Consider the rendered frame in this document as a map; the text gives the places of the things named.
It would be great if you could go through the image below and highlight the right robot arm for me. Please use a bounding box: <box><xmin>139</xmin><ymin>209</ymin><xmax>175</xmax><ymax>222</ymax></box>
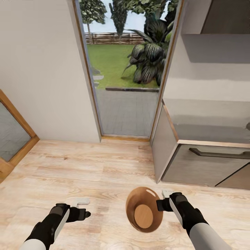
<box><xmin>156</xmin><ymin>190</ymin><xmax>233</xmax><ymax>250</ymax></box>

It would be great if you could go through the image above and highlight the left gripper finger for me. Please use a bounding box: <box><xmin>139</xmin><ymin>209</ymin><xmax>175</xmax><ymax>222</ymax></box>
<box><xmin>84</xmin><ymin>211</ymin><xmax>91</xmax><ymax>219</ymax></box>

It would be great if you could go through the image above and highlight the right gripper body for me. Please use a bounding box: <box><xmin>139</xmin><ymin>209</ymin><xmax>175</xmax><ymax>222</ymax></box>
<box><xmin>156</xmin><ymin>198</ymin><xmax>171</xmax><ymax>212</ymax></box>

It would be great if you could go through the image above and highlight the trash can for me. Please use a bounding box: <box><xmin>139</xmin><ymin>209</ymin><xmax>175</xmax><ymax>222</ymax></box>
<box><xmin>125</xmin><ymin>186</ymin><xmax>164</xmax><ymax>233</ymax></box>

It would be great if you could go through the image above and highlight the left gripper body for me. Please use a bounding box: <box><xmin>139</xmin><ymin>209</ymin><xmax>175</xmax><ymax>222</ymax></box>
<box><xmin>69</xmin><ymin>207</ymin><xmax>86</xmax><ymax>223</ymax></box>

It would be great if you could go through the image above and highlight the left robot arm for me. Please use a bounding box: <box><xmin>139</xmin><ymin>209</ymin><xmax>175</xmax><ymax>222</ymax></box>
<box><xmin>17</xmin><ymin>198</ymin><xmax>91</xmax><ymax>250</ymax></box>

